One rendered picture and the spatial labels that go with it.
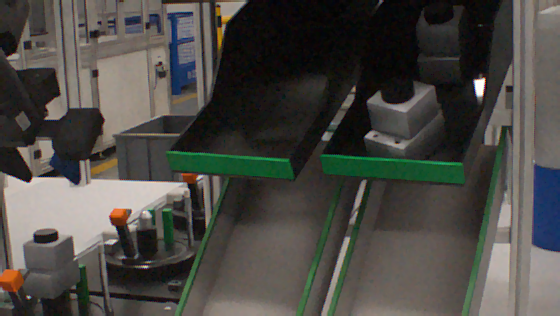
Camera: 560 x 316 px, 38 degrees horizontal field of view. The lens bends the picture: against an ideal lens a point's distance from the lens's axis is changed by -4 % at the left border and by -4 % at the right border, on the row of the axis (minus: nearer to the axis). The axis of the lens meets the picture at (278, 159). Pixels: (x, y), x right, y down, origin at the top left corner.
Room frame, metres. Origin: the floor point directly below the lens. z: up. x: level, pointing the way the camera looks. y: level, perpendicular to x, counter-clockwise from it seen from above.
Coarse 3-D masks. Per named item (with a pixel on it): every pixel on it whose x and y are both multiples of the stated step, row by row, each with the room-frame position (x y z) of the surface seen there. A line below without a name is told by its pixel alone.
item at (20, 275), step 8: (8, 272) 0.85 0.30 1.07; (16, 272) 0.84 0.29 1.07; (24, 272) 0.86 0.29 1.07; (0, 280) 0.84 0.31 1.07; (8, 280) 0.83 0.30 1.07; (16, 280) 0.84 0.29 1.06; (24, 280) 0.86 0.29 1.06; (8, 288) 0.84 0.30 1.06; (16, 288) 0.84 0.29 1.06; (16, 296) 0.85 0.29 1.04; (24, 296) 0.85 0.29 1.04; (16, 304) 0.85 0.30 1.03; (24, 304) 0.85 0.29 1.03; (24, 312) 0.85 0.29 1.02; (32, 312) 0.86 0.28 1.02
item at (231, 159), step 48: (288, 0) 0.99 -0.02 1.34; (336, 0) 0.97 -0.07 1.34; (240, 48) 0.91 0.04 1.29; (288, 48) 0.96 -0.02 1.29; (336, 48) 0.82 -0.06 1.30; (240, 96) 0.89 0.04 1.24; (288, 96) 0.86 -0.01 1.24; (336, 96) 0.82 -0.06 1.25; (192, 144) 0.82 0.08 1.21; (240, 144) 0.80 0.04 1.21; (288, 144) 0.78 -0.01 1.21
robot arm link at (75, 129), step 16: (16, 96) 0.85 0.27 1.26; (0, 112) 0.84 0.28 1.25; (16, 112) 0.85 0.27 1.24; (32, 112) 0.87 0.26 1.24; (80, 112) 0.88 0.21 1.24; (96, 112) 0.88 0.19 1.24; (0, 128) 0.85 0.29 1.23; (16, 128) 0.86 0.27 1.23; (32, 128) 0.87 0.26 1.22; (48, 128) 0.88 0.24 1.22; (64, 128) 0.86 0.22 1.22; (80, 128) 0.86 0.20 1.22; (96, 128) 0.87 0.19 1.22; (0, 144) 0.87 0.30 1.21; (16, 144) 0.86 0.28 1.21; (64, 144) 0.85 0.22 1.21; (80, 144) 0.85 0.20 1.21
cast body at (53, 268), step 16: (32, 240) 0.92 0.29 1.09; (48, 240) 0.91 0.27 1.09; (64, 240) 0.92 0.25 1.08; (32, 256) 0.90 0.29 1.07; (48, 256) 0.90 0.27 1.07; (64, 256) 0.91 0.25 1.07; (32, 272) 0.89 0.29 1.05; (48, 272) 0.89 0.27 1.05; (64, 272) 0.91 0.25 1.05; (32, 288) 0.89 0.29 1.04; (48, 288) 0.88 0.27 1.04; (64, 288) 0.91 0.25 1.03
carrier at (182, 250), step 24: (144, 216) 1.15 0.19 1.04; (168, 216) 1.19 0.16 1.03; (144, 240) 1.15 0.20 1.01; (168, 240) 1.19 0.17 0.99; (192, 240) 1.17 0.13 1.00; (96, 264) 1.16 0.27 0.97; (120, 264) 1.10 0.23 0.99; (144, 264) 1.10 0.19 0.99; (168, 264) 1.10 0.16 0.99; (192, 264) 1.14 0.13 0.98; (72, 288) 1.07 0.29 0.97; (96, 288) 1.06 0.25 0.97; (120, 288) 1.06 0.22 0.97; (144, 288) 1.06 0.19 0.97
